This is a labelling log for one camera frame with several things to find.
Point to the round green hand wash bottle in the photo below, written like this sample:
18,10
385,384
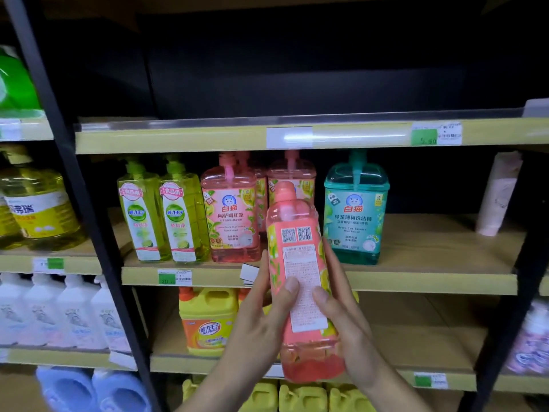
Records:
17,90

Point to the person's left forearm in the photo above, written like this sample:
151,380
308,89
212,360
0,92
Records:
218,394

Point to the yellow dish soap pump bottle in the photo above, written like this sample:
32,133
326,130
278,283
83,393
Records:
43,214
8,227

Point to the person's right hand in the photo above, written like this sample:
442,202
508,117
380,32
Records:
360,343

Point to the slim green dish soap bottle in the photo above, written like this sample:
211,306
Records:
139,223

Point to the light blue detergent jug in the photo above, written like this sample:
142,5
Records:
66,392
120,394

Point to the white baby label bottle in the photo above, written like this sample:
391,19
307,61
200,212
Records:
45,315
17,313

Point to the person's left hand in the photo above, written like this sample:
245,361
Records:
253,338

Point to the teal green detergent bottle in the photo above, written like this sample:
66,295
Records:
356,227

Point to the plain white label card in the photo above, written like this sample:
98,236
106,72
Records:
248,274
122,360

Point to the wooden shelf rack black frame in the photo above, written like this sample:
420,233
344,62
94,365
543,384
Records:
429,240

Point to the blank white shelf label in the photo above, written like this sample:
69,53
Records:
536,108
289,138

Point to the green white price tag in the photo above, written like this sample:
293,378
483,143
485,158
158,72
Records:
431,381
174,278
48,265
436,133
274,371
9,129

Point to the pale purple white pack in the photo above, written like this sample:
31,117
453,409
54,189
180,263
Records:
532,343

